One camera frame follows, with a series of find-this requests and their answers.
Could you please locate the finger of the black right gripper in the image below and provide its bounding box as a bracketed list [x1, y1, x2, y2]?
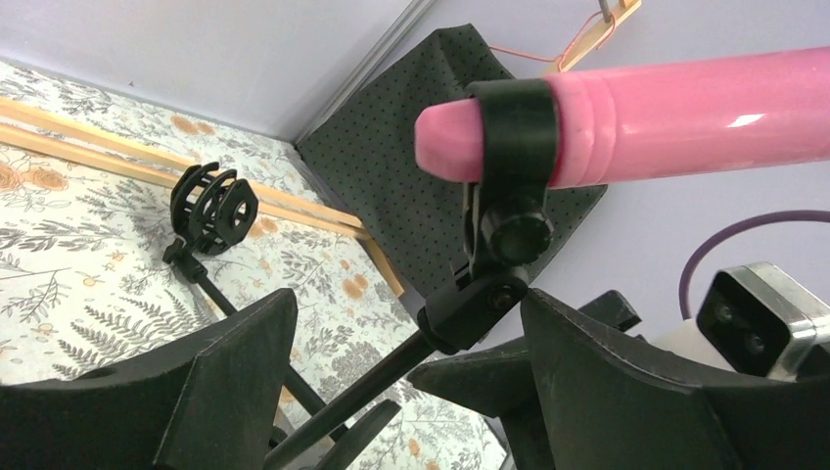
[314, 399, 401, 470]
[406, 288, 643, 470]

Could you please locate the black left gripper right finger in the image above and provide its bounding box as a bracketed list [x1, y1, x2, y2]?
[521, 289, 829, 469]

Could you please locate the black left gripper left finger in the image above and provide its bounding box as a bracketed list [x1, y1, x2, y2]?
[1, 289, 298, 469]

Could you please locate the black tripod mic stand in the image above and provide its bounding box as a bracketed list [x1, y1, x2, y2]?
[264, 79, 559, 469]

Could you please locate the round-base mic stand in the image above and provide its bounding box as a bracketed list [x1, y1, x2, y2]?
[161, 162, 348, 443]

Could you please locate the pink microphone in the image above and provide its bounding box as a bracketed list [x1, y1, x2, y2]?
[414, 47, 829, 188]

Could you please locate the floral table mat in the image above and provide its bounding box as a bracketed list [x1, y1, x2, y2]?
[1, 145, 415, 431]

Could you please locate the dark dotted hanging garment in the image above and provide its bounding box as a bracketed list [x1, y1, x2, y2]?
[295, 23, 609, 300]

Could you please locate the pink clothes hanger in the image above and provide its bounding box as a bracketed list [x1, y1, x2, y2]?
[488, 11, 619, 71]

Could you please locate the wooden clothes rack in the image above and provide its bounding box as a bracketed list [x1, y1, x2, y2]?
[1, 1, 642, 297]

